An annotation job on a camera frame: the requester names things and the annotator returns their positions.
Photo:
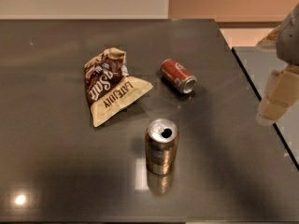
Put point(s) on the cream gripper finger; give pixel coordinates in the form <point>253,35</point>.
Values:
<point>281,92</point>

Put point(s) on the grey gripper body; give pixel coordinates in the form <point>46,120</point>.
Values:
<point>290,37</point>

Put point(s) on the brown and cream chip bag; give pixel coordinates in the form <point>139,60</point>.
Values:
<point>108,85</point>

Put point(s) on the red coke can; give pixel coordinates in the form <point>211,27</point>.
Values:
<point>183,80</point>

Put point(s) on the brown upright soda can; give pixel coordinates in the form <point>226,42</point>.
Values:
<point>161,143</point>

